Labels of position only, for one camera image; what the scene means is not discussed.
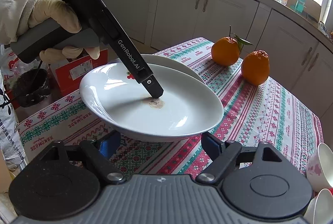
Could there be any orange with leaf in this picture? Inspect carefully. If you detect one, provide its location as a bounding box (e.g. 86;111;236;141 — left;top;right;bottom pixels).
211;26;252;66

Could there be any patterned tablecloth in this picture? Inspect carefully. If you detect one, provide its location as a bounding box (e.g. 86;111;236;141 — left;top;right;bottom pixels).
18;38;323;176

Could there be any black trash bin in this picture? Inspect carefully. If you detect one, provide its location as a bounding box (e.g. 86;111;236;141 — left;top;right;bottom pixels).
12;69;51;108

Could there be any white stained plate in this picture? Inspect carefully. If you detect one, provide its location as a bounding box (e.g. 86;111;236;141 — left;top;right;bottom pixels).
80;63;224;142

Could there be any teal water bottle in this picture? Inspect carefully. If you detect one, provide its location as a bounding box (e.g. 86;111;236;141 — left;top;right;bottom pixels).
295;0;306;14

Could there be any left gloved hand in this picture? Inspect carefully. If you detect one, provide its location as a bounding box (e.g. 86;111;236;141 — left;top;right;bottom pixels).
25;0;101;64

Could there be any bumpy orange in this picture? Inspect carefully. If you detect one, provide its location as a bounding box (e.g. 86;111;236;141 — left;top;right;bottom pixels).
241;50;270;86

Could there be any wooden cutting board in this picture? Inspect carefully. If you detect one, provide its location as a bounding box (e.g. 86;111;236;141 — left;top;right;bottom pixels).
286;0;321;23

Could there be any red cardboard box on floor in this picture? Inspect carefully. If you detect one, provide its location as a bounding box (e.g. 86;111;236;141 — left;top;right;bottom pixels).
50;49;108;96

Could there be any white fruit plate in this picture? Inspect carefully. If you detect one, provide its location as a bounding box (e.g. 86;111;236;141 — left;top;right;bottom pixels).
142;54;205;84

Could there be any white floral bowl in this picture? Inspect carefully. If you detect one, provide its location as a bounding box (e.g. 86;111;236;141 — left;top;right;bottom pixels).
304;188;333;224
306;143;333;192

